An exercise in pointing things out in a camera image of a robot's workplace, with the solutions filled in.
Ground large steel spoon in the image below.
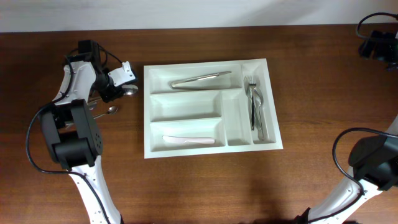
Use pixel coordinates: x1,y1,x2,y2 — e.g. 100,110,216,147
88,84,139,103

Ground small steel teaspoon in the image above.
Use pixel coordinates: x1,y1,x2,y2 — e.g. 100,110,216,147
65,101,98,127
93,106,118,119

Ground white plastic knife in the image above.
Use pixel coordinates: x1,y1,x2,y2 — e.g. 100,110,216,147
162,136,215,145

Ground steel tongs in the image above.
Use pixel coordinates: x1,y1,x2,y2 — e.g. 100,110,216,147
169,71,231,90

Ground steel fork dark handle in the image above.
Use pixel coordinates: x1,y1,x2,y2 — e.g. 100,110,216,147
250,77,256,131

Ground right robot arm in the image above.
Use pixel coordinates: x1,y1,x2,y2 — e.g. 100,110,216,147
294,120,397,223

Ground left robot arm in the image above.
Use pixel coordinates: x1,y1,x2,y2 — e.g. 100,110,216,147
34,40,136,223

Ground white plastic cutlery tray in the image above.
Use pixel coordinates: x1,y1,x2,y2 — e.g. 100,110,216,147
144,58,283,159

